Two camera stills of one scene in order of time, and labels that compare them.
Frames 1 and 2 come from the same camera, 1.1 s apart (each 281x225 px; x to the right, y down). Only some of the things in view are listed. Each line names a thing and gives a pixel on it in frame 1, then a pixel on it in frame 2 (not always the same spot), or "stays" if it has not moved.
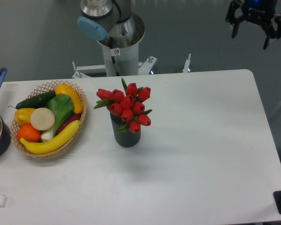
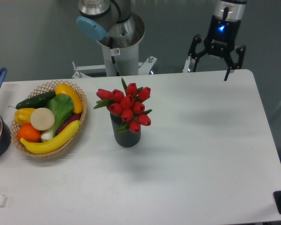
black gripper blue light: [258, 11] -> [219, 42]
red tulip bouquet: [128, 105] stays
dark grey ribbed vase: [125, 138] stays
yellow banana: [53, 144] stays
